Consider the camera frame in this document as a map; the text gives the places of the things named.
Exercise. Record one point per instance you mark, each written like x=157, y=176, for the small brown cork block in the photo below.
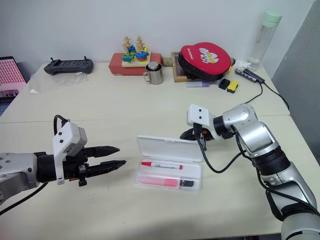
x=167, y=62

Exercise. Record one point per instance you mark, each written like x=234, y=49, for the wooden frame tray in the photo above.
x=177, y=74

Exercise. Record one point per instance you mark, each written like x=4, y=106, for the stainless steel mug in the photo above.
x=156, y=76

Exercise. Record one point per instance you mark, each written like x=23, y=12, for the pink highlighter marker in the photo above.
x=160, y=181

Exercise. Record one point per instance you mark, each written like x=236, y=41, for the yellow black eraser block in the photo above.
x=233, y=85

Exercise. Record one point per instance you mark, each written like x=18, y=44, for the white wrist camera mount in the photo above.
x=67, y=136
x=202, y=115

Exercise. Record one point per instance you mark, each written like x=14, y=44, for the grey metal cylinder weight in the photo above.
x=153, y=66

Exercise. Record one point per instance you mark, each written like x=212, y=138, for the crumpled white tissue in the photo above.
x=243, y=64

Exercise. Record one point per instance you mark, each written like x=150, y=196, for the red capped white marker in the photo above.
x=162, y=165

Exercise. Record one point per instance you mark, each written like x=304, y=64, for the wooden colourful stacking toy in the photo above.
x=135, y=58

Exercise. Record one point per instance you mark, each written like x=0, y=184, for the grey partition panel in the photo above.
x=300, y=75

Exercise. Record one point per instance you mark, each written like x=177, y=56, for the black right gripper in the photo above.
x=200, y=131

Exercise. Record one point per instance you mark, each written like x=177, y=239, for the clear bottle green lid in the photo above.
x=265, y=37

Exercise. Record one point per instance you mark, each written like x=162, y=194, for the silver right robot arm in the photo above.
x=257, y=135

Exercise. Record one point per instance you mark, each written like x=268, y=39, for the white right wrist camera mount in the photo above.
x=202, y=115

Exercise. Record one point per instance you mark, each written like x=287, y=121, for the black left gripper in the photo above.
x=75, y=167

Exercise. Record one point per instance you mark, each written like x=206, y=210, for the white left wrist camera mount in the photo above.
x=67, y=136

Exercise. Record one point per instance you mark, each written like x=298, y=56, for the white plastic pencil case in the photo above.
x=170, y=150

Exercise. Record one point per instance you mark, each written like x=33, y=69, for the purple highlighter marker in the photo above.
x=197, y=84

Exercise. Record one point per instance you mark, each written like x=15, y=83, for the clear plastic bag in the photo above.
x=52, y=82

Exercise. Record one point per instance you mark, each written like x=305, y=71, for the red cardboard box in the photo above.
x=116, y=67

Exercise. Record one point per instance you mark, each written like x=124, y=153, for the red black boxing pad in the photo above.
x=205, y=60

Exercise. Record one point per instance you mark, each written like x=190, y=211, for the grey usb hub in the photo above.
x=250, y=75

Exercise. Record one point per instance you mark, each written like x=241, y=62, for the pink patterned box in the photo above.
x=10, y=75

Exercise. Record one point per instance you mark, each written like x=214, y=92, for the grey handheld remote controller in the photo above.
x=68, y=66

